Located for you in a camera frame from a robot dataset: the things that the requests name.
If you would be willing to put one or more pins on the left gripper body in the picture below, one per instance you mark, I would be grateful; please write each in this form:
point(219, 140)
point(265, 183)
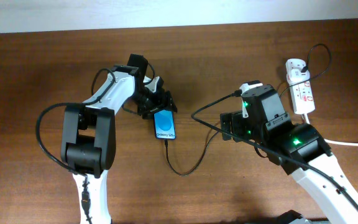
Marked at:
point(146, 101)

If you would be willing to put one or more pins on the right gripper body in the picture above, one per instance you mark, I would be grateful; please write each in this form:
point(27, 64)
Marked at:
point(229, 125)

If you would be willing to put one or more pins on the blue Galaxy smartphone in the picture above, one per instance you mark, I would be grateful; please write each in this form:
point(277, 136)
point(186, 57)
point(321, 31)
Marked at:
point(164, 125)

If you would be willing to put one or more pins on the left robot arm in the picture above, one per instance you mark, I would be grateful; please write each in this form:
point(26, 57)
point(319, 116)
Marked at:
point(89, 131)

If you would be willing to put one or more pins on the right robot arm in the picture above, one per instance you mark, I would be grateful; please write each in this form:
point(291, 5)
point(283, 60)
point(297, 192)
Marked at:
point(298, 148)

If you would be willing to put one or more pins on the white charger plug adapter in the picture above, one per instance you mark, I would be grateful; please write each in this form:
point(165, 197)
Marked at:
point(295, 76)

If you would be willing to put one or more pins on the white power extension strip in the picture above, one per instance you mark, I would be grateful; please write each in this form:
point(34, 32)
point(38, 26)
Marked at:
point(301, 93)

